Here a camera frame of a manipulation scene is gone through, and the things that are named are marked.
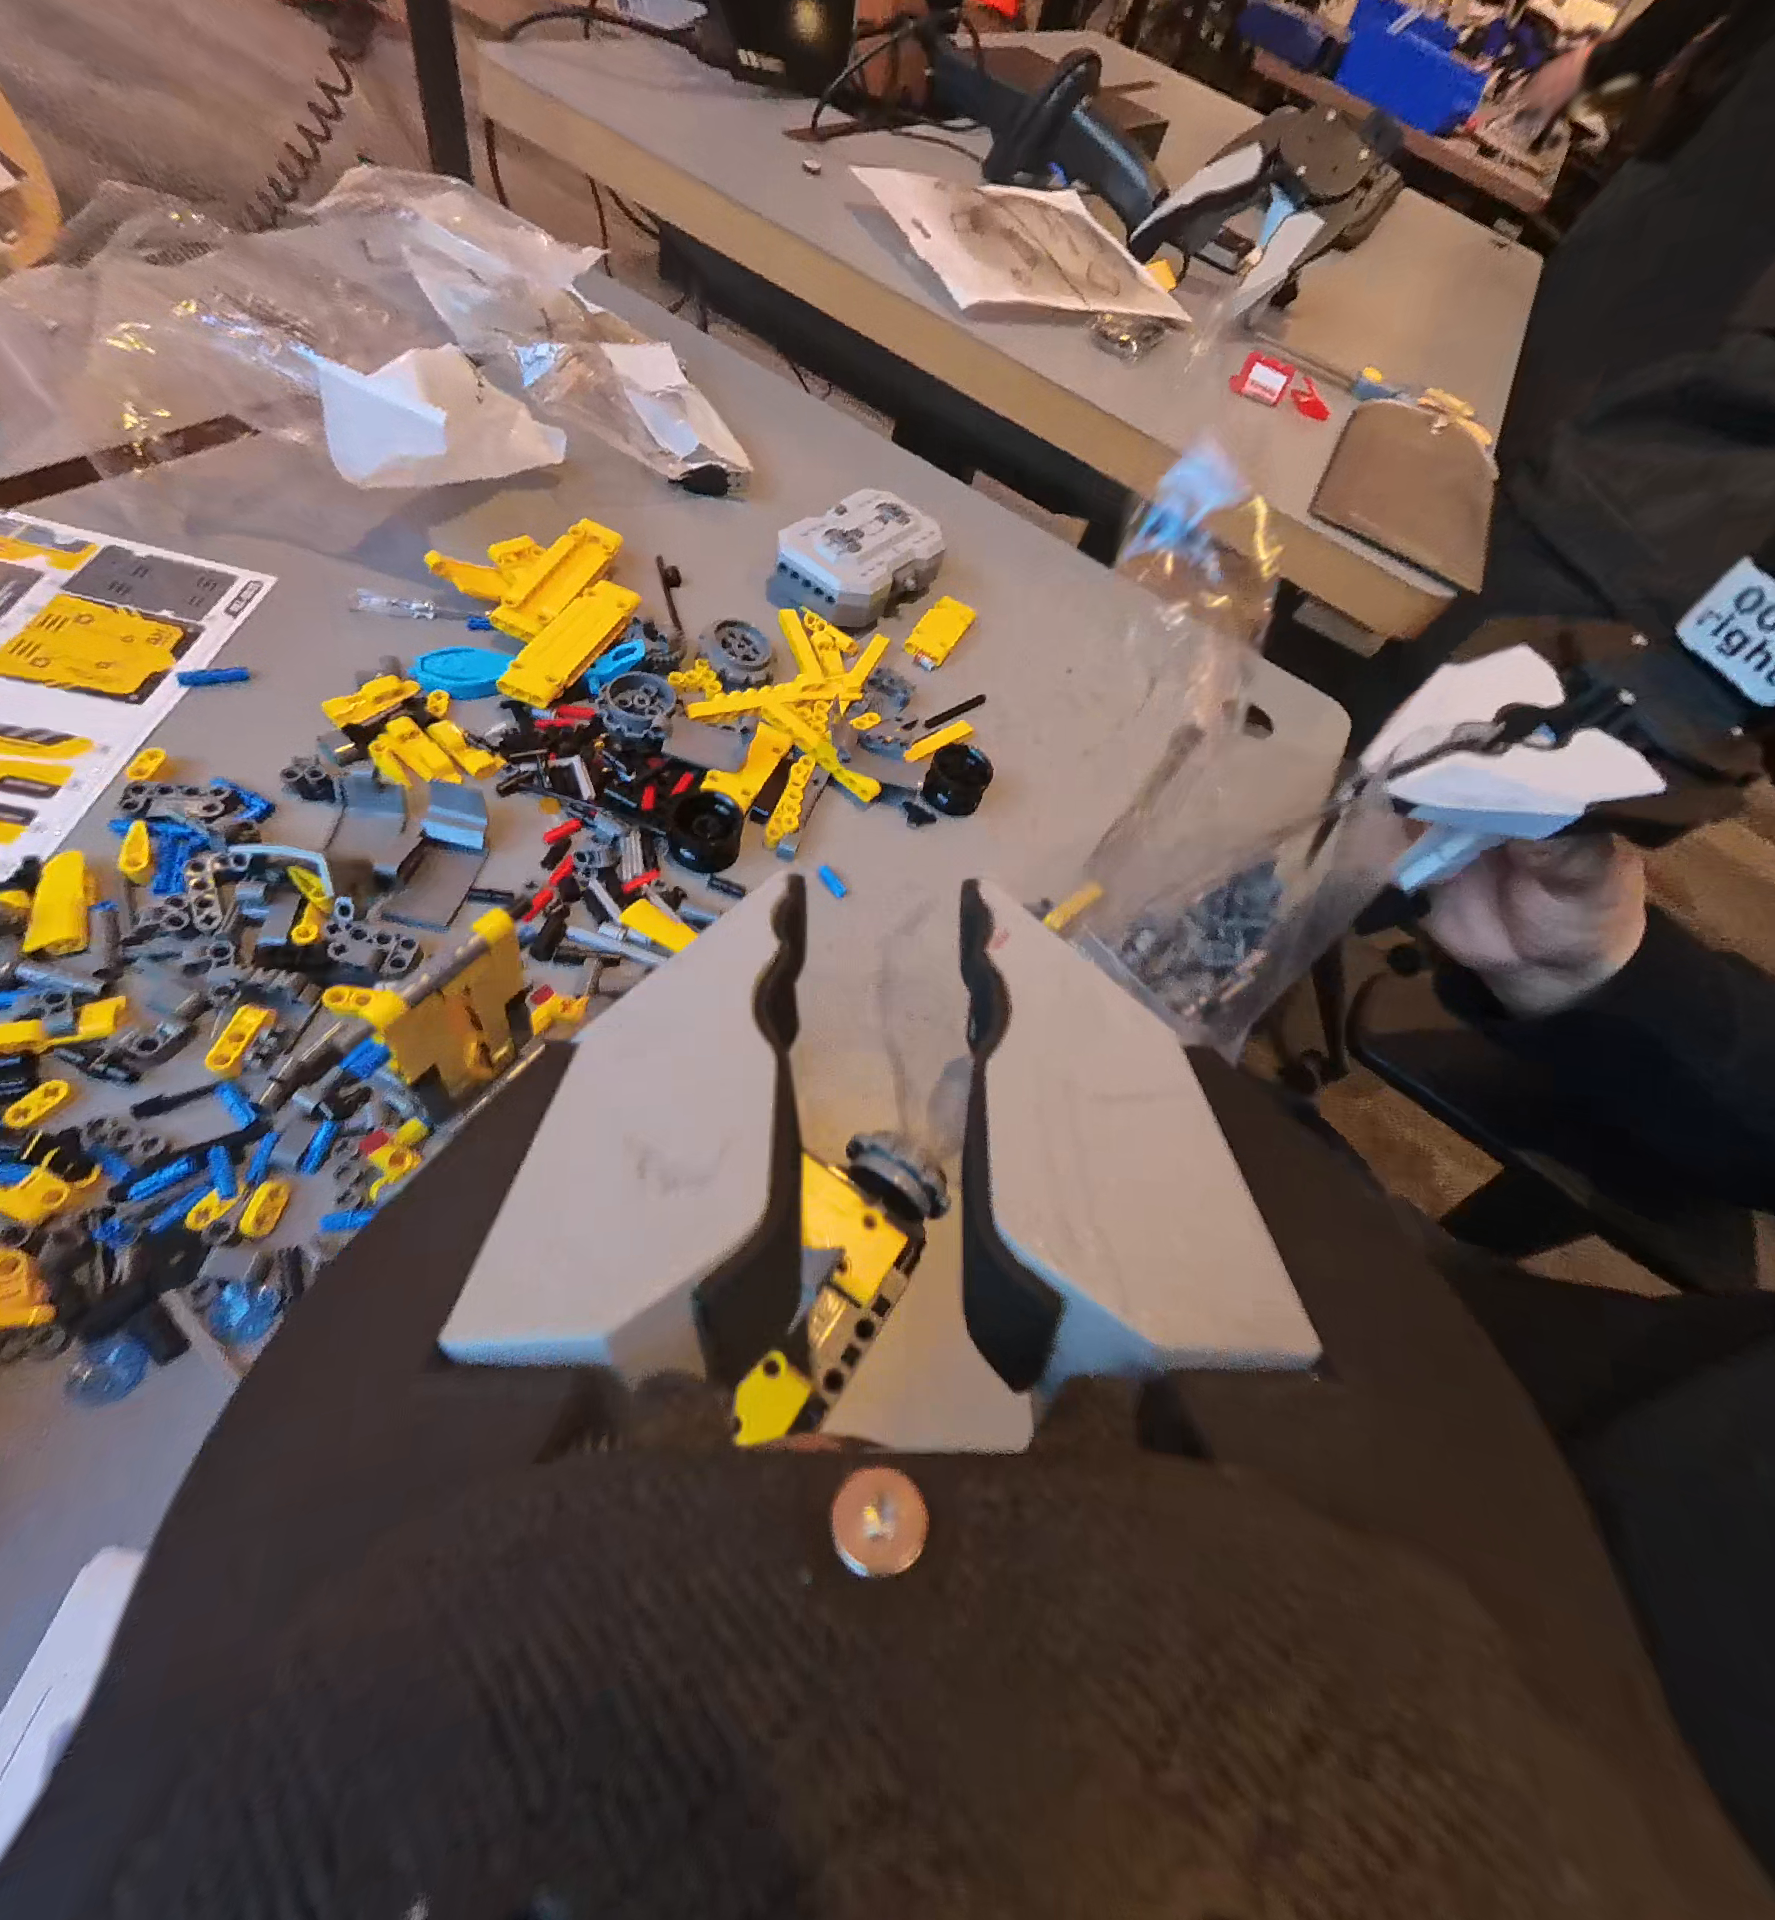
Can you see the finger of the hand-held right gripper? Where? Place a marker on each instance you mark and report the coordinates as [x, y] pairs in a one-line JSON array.
[[1471, 705], [1546, 786]]

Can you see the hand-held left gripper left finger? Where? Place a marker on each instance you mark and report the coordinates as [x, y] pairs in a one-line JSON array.
[[603, 1201]]

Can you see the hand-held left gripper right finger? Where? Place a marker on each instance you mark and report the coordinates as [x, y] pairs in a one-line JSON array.
[[1141, 1201]]

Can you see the yellow black toy vehicle model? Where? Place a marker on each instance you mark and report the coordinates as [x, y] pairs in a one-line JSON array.
[[438, 1020]]

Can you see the clear plastic parts bag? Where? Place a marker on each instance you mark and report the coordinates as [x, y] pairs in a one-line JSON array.
[[1216, 720]]

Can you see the pile of small building pieces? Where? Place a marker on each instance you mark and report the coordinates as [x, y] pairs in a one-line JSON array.
[[197, 1020]]

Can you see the dark grey toothed wheel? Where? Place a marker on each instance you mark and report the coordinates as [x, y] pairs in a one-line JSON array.
[[734, 653], [636, 705]]

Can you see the yellow grey sticker sheet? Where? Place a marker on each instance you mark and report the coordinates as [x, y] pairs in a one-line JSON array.
[[62, 629]]

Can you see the person's right forearm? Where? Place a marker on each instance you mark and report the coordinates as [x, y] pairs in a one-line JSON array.
[[1699, 1068]]

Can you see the grey desk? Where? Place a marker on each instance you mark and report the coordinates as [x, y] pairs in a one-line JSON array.
[[1096, 663]]

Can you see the person's right hand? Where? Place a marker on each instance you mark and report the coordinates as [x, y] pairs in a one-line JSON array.
[[1546, 921]]

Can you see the grey metal stand base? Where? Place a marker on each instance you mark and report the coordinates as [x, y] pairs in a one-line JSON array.
[[1403, 498]]

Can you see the small red piece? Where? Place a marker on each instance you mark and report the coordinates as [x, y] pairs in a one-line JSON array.
[[1309, 403]]

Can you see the black toy wheel rim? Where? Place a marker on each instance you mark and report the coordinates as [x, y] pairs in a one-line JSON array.
[[707, 832], [957, 783]]

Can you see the red white card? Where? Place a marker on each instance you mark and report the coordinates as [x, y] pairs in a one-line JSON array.
[[1262, 377]]

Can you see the small bag of dark parts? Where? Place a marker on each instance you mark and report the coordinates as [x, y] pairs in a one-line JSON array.
[[1127, 335]]

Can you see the long black axle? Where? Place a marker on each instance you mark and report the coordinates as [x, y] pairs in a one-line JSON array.
[[955, 710]]

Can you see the yellow panel block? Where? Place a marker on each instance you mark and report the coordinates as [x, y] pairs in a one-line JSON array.
[[938, 632]]

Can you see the light blue brick separator tool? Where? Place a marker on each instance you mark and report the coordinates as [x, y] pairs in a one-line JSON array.
[[460, 670]]

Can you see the black grey tool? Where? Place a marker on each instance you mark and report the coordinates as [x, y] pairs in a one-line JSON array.
[[1307, 165]]

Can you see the grey battery box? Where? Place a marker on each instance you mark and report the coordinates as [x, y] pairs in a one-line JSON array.
[[856, 556]]

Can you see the blue storage crate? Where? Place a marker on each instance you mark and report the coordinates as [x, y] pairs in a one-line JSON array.
[[1403, 59]]

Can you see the white paper sheet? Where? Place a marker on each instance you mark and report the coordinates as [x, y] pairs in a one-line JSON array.
[[1007, 248]]

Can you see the person's body in dark clothes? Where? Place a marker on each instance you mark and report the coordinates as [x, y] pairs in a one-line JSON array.
[[1699, 1573]]

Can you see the black barcode scanner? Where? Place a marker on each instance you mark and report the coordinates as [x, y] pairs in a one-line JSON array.
[[1066, 130]]

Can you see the white instruction booklet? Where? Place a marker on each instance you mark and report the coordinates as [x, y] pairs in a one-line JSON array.
[[19, 1722]]

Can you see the crumpled clear plastic bag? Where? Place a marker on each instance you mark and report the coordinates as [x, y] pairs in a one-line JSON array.
[[407, 406]]

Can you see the background grey table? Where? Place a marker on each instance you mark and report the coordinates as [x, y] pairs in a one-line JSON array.
[[764, 195]]

